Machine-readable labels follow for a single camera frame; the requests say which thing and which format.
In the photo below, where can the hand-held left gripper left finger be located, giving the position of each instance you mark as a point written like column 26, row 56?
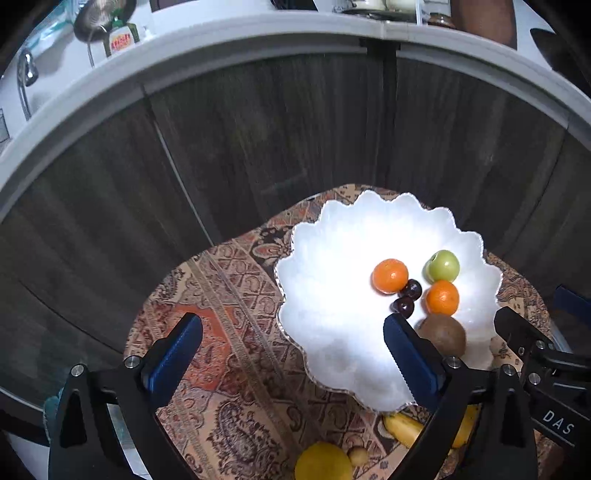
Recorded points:
column 178, row 357

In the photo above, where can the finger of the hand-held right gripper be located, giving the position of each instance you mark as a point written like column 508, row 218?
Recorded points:
column 517, row 332
column 575, row 304

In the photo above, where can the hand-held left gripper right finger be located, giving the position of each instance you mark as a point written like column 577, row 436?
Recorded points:
column 411, row 360

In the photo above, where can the brown kiwi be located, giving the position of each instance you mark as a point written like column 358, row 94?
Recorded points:
column 445, row 334

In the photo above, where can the dark plum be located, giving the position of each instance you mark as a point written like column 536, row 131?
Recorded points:
column 402, row 307
column 411, row 289

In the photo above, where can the orange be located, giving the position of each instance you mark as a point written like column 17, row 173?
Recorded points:
column 390, row 276
column 442, row 297

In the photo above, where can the white scalloped bowl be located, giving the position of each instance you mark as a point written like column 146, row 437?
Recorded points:
column 332, row 300

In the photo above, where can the green apple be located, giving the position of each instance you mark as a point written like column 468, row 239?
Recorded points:
column 442, row 265

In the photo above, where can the paisley patterned tablecloth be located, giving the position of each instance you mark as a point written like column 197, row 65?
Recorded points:
column 221, row 323

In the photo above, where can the yellow banana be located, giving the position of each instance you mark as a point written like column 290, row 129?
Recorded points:
column 404, row 429

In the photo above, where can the yellow mango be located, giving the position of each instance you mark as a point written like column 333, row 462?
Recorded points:
column 465, row 427

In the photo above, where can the small tan round fruit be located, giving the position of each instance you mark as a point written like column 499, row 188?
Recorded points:
column 358, row 457

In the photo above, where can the yellow lemon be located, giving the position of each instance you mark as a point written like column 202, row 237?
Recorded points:
column 323, row 464

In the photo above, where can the teal trash bin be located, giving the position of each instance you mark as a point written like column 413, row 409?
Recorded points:
column 51, row 410

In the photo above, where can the dark wood base cabinet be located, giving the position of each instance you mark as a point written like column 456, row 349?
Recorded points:
column 277, row 129

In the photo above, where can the black wok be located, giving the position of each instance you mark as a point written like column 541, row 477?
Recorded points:
column 549, row 50

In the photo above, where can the brown cutting board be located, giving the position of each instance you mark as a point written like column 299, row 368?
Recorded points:
column 485, row 21

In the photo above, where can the brown jar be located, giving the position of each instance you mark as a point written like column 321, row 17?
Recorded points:
column 441, row 21

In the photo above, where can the thin steel faucet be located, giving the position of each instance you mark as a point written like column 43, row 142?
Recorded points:
column 91, row 53

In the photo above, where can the tall steel kitchen faucet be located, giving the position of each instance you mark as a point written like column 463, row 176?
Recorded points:
column 25, row 78

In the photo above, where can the green dish soap bottle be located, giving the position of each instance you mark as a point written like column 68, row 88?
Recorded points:
column 121, row 41

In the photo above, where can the steel dish rack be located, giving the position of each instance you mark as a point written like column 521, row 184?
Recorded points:
column 378, row 14

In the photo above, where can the hanging dark frying pan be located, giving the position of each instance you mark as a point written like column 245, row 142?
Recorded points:
column 99, row 18

